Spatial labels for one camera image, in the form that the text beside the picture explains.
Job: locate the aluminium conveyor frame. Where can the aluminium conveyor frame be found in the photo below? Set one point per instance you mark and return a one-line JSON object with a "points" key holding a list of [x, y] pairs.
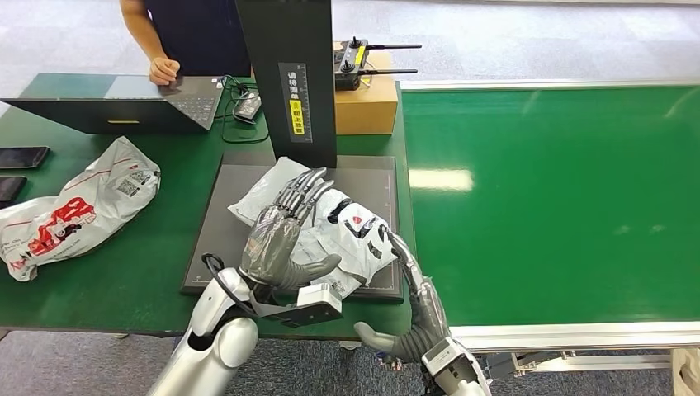
{"points": [[601, 333]]}

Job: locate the white textured object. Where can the white textured object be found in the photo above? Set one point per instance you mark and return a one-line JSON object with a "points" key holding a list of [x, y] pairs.
{"points": [[686, 374]]}

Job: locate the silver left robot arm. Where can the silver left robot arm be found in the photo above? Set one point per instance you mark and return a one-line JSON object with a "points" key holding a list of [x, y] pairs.
{"points": [[213, 339]]}

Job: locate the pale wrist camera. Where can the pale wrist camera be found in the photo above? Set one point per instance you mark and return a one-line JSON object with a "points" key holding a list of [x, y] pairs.
{"points": [[446, 358], [320, 298]]}

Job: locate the black remote controller with antennas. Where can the black remote controller with antennas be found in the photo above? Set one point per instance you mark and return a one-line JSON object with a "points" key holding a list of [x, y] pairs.
{"points": [[347, 68]]}

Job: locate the white package with black print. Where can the white package with black print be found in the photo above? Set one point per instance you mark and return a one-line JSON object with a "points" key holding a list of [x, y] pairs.
{"points": [[355, 235]]}

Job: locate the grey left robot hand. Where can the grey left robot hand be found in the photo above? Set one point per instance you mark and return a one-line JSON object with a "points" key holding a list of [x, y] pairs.
{"points": [[271, 246]]}

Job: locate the black power adapter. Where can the black power adapter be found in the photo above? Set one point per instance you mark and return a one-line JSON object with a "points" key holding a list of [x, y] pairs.
{"points": [[247, 106]]}

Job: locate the black inbound scanner machine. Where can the black inbound scanner machine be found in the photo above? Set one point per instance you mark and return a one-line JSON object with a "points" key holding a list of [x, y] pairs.
{"points": [[295, 82]]}

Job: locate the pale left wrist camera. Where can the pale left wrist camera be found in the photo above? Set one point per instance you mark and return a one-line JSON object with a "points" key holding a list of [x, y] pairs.
{"points": [[320, 298]]}

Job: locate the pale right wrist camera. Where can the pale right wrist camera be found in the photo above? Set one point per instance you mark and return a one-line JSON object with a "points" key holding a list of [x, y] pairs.
{"points": [[446, 358]]}

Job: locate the black laptop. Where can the black laptop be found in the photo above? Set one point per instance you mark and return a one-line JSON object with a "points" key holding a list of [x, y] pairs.
{"points": [[109, 115]]}

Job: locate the black smartphone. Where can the black smartphone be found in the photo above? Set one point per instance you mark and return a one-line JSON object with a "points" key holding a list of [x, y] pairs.
{"points": [[10, 190], [22, 157]]}

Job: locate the brown cardboard box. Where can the brown cardboard box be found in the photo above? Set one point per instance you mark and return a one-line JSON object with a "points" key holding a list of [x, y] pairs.
{"points": [[366, 109]]}

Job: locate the person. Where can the person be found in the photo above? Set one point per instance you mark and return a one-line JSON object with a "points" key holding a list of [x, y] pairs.
{"points": [[197, 33]]}

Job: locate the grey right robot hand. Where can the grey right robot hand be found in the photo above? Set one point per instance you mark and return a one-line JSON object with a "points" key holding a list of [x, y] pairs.
{"points": [[426, 322]]}

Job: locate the green covered table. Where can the green covered table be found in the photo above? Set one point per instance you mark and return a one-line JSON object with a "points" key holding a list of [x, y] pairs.
{"points": [[137, 284]]}

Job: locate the green conveyor belt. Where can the green conveyor belt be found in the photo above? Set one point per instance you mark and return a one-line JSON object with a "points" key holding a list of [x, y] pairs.
{"points": [[574, 191]]}

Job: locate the white package with red print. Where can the white package with red print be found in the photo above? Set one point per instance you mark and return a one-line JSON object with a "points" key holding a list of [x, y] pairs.
{"points": [[82, 213]]}

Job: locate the label sticker with yellow patch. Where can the label sticker with yellow patch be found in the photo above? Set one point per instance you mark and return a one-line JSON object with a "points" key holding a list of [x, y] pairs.
{"points": [[295, 104]]}

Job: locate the person's hand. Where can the person's hand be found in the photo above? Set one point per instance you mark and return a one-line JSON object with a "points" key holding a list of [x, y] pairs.
{"points": [[164, 71]]}

